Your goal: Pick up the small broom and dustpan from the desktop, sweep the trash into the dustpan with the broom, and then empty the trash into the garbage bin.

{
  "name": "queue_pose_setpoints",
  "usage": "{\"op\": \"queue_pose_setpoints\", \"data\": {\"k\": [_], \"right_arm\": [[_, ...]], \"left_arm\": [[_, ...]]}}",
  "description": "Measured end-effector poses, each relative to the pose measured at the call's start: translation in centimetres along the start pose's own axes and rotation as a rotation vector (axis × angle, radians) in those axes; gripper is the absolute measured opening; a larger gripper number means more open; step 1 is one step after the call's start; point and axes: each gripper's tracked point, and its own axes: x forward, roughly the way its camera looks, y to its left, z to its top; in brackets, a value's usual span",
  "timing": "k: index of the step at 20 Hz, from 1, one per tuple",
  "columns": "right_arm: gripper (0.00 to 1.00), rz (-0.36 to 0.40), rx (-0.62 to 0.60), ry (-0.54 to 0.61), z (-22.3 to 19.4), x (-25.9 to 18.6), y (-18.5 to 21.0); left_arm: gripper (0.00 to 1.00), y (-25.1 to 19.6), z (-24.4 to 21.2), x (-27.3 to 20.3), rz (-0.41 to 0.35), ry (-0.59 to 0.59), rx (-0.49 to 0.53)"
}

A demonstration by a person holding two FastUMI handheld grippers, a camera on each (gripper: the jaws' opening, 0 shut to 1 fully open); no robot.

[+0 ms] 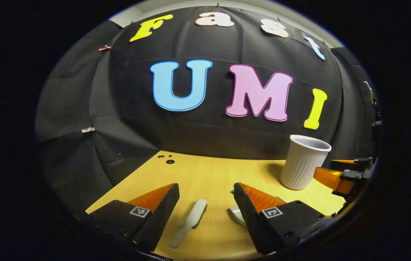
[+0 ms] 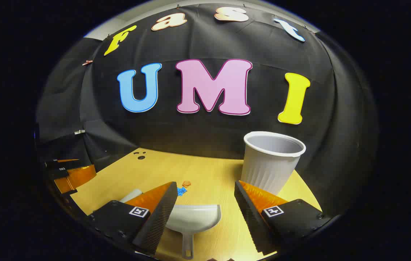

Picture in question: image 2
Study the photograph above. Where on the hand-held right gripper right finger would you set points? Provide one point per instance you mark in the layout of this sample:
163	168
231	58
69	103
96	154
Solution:
250	217

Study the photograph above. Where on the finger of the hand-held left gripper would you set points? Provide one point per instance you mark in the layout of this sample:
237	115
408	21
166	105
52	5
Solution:
60	164
76	177

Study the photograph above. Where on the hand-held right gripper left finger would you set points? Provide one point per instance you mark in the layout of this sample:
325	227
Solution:
160	217

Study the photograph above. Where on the white dustpan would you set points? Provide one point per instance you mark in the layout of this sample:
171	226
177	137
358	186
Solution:
192	217

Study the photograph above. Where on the blue paper trash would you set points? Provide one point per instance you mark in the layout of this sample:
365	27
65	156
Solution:
181	191

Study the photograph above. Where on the small white broom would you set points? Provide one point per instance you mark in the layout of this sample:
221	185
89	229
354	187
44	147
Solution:
132	195

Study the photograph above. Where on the orange paper trash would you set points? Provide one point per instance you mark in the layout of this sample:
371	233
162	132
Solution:
186	183

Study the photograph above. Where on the white ribbed garbage bin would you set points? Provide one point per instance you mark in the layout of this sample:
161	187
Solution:
268	166

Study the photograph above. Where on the wooden desktop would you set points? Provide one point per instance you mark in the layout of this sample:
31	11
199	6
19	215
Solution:
209	177

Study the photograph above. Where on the silver metal clip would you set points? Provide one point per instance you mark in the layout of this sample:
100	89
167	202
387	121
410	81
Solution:
79	132

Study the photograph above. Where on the black backdrop cloth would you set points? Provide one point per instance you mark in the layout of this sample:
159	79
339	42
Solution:
209	137

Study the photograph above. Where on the copper metal clip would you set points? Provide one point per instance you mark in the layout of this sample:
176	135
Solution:
87	62

